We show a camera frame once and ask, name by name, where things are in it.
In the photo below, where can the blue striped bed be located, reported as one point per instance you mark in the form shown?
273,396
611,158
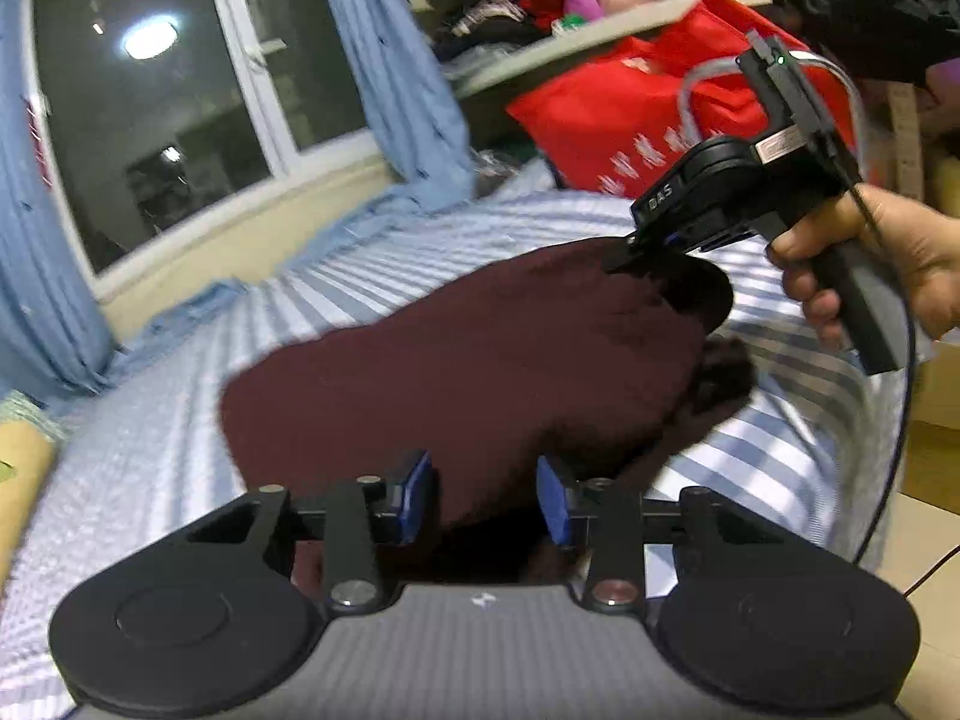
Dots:
150,427

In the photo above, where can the maroon printed t-shirt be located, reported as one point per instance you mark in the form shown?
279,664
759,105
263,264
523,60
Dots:
450,375

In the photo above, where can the yellow avocado pillow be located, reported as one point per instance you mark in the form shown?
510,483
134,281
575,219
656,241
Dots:
22,480

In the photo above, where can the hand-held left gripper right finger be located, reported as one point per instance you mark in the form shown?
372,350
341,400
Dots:
553,499

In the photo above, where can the white shelf unit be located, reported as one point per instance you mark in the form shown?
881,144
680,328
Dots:
600,34

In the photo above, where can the red fabric bag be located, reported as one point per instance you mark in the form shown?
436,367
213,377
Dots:
600,112

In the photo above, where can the person's right hand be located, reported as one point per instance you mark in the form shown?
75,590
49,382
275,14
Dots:
915,247

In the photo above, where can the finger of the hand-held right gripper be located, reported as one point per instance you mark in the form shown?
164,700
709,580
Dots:
637,249

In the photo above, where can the black plastic bag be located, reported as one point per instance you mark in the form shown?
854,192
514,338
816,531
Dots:
885,0

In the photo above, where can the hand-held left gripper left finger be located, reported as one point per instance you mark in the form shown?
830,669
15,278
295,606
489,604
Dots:
416,499

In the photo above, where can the white framed window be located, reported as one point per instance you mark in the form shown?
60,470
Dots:
150,127

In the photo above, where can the cardboard box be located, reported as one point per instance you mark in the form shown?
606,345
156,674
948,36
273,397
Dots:
937,405

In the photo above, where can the dark clothes pile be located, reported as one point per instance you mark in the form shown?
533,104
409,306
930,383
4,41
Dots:
487,19

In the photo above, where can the clear plastic bag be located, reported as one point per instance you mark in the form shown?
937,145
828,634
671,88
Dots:
514,169

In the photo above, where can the grey folded clothes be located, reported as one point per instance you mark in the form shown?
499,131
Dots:
484,60

